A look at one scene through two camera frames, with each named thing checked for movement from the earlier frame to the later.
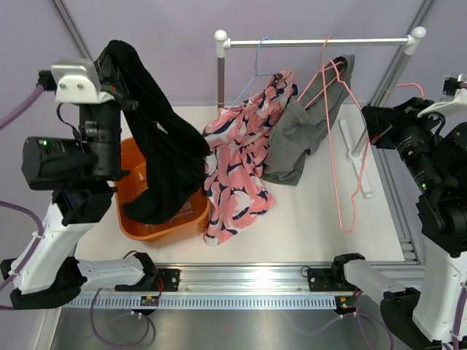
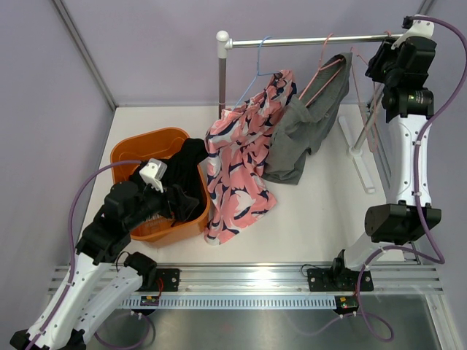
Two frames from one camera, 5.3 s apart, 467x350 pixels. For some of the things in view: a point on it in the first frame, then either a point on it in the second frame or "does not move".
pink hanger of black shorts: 368,138 → 359,88
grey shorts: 306,119 does not move
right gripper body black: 386,135 → 384,63
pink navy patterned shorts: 236,141 does not move
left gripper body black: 116,92 → 167,208
